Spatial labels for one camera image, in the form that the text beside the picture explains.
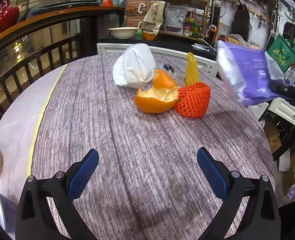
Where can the yellow foam fruit net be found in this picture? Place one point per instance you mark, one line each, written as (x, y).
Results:
(192, 67)

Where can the orange peel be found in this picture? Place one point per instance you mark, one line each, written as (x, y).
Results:
(152, 102)

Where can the black wooden railing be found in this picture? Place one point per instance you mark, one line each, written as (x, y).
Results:
(37, 60)

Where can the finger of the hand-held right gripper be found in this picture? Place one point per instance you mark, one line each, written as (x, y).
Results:
(287, 92)

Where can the orange foam fruit net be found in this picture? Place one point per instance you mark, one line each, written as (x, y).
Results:
(193, 100)

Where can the red ceramic vase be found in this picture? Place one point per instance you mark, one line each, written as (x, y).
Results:
(5, 20)

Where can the cream bowl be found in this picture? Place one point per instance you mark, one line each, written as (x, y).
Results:
(123, 32)

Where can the green tote bag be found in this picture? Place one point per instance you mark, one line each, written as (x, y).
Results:
(282, 53)

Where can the purple plastic packet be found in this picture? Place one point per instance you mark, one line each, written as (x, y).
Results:
(247, 75)

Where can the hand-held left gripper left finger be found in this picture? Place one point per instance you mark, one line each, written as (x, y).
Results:
(83, 173)

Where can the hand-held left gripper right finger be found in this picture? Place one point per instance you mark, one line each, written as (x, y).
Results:
(211, 173)

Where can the brown cardboard box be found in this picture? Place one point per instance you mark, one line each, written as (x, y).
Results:
(135, 12)

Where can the white face mask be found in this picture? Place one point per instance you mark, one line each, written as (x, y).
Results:
(132, 67)

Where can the purple patterned cloth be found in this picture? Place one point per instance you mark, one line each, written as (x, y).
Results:
(293, 192)

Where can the beige printed canvas bag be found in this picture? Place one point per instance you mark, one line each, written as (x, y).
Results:
(153, 17)

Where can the open cardboard box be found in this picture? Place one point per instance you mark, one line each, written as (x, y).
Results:
(272, 137)

